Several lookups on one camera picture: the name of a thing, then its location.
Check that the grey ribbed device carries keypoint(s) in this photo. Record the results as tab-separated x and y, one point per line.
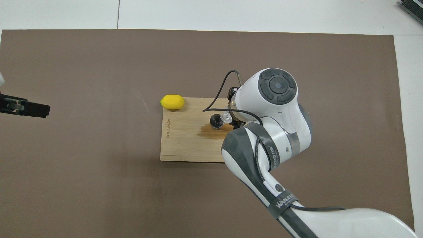
413	7

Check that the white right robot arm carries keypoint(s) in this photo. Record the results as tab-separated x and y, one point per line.
287	132

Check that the yellow lemon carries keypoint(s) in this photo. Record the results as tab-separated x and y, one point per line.
172	102

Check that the metal jigger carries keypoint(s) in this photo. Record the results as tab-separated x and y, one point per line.
216	121

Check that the clear glass cup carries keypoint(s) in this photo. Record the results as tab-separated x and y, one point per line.
227	117

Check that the wooden cutting board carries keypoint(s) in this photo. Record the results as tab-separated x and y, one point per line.
188	145

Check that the brown table mat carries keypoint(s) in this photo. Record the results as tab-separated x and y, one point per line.
99	181

